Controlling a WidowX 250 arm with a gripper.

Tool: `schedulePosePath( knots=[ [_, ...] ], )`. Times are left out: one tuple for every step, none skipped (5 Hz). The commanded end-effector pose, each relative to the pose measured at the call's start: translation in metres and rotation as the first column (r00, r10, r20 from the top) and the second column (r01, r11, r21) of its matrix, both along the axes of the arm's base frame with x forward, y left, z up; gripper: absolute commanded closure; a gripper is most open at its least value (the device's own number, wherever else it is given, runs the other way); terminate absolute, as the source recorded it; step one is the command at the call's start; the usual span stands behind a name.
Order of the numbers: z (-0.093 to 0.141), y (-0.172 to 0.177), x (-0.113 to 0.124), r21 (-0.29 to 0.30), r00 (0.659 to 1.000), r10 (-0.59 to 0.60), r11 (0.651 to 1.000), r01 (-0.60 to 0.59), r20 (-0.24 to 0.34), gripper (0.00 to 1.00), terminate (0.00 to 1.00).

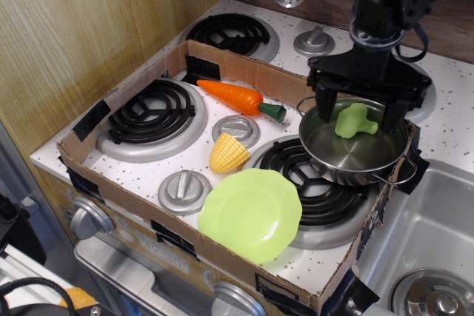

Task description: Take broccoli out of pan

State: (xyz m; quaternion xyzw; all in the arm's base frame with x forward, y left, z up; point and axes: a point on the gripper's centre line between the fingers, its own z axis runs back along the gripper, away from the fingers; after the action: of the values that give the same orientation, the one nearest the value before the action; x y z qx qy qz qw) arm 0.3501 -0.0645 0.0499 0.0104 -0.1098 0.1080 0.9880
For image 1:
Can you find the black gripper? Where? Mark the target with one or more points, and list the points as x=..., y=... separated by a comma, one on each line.
x=378, y=76

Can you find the green toy broccoli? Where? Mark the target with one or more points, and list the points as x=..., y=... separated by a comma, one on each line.
x=353, y=120

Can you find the stainless steel pan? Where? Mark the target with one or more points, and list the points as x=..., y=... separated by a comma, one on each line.
x=361, y=160

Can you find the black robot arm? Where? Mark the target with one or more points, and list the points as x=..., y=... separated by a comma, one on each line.
x=387, y=39

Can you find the silver back stove knob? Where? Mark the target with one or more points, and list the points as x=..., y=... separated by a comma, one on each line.
x=314, y=43

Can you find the silver stove knob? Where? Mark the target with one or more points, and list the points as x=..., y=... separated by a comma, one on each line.
x=184, y=192
x=242, y=128
x=314, y=43

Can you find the front right black burner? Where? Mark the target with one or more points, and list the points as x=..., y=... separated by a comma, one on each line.
x=332, y=214

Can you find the orange toy carrot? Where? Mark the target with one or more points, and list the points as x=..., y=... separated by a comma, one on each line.
x=242, y=99

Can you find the silver centre stove knob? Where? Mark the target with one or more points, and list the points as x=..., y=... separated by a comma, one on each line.
x=242, y=128

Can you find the yellow toy corn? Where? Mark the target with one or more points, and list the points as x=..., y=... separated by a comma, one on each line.
x=228, y=153

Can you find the silver sink basin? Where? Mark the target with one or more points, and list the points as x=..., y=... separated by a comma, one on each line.
x=432, y=228

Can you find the green plastic plate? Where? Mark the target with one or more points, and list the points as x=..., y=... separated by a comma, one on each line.
x=254, y=213

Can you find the brown cardboard fence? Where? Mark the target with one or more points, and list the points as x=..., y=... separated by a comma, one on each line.
x=277, y=292

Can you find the front left black burner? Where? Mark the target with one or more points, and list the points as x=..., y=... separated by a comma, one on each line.
x=165, y=118

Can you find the silver front stove knob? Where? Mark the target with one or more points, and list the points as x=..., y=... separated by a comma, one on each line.
x=184, y=192

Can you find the silver sink drain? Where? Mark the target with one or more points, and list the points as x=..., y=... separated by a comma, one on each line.
x=432, y=292

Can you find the right silver oven knob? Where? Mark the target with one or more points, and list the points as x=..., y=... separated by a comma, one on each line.
x=231, y=300

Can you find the silver oven knob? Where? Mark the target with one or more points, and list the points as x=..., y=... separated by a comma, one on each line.
x=231, y=300
x=89, y=219

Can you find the left silver oven knob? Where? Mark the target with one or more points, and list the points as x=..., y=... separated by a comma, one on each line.
x=89, y=219

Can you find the orange object at bottom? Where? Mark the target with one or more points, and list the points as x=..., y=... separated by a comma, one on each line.
x=80, y=298

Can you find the black device at left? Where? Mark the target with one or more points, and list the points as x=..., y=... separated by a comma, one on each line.
x=17, y=231

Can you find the silver oven door handle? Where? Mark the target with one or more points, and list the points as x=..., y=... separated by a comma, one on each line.
x=137, y=286

